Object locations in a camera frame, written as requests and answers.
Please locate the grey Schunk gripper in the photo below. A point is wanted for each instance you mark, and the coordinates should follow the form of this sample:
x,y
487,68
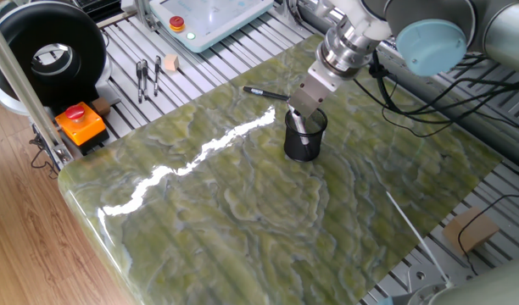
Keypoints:
x,y
307,97

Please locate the white marker with black cap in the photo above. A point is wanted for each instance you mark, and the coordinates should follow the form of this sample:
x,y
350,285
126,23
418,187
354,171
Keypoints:
x,y
299,125

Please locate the black mesh pen holder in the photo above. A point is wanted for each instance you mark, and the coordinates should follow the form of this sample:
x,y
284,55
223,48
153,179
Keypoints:
x,y
299,151

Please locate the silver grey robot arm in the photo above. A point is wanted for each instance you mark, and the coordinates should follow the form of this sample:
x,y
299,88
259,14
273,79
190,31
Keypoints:
x,y
431,46

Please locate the black pen with white label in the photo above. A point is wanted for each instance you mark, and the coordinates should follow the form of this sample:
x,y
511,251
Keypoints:
x,y
263,92

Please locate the white teach pendant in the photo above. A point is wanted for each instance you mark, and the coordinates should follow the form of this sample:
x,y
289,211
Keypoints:
x,y
208,25

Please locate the pale wooden cube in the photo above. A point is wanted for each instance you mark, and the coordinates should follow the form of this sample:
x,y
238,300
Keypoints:
x,y
171,62

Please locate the green marble slab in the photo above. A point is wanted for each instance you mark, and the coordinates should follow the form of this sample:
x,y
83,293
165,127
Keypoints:
x,y
242,233

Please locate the white zip tie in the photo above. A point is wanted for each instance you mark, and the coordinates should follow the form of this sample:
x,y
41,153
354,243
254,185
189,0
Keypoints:
x,y
417,236

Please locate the brown wooden block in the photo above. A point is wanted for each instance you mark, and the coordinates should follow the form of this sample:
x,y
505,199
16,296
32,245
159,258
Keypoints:
x,y
102,106

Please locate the large tan block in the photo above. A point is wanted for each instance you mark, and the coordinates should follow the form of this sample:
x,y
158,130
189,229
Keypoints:
x,y
482,231

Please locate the orange emergency stop box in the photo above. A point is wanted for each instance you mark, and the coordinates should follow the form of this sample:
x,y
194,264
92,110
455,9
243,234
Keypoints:
x,y
79,127

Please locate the aluminium frame post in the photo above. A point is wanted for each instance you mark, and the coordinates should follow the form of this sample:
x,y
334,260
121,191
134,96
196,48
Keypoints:
x,y
144,14
25,84

